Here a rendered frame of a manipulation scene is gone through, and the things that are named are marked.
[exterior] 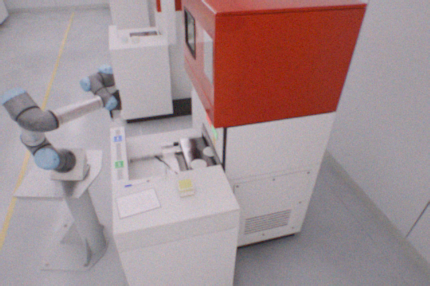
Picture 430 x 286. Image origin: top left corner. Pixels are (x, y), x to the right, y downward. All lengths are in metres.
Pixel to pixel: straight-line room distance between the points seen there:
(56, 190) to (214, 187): 0.96
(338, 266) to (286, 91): 1.53
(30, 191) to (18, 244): 0.97
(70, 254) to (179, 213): 1.38
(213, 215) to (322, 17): 1.07
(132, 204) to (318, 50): 1.20
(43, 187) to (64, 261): 0.81
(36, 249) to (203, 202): 1.69
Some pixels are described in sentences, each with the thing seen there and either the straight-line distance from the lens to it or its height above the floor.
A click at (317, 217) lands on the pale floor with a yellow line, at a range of 2.94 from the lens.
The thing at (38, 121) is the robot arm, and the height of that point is 1.41.
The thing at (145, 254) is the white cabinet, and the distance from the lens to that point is 1.69.
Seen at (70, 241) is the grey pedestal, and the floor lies 0.05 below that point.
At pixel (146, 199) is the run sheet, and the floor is 0.97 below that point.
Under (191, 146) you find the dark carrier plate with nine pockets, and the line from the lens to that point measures 2.05.
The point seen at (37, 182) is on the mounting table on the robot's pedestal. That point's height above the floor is 0.82.
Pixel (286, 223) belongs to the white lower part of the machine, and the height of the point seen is 0.24.
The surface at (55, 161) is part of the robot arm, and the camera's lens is 1.90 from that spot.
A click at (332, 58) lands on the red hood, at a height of 1.56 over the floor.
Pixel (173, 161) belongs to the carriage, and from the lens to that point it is 1.97.
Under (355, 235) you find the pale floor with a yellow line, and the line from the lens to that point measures 2.93.
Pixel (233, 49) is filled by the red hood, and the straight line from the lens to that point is 1.46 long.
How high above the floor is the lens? 2.16
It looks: 38 degrees down
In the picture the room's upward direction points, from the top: 1 degrees clockwise
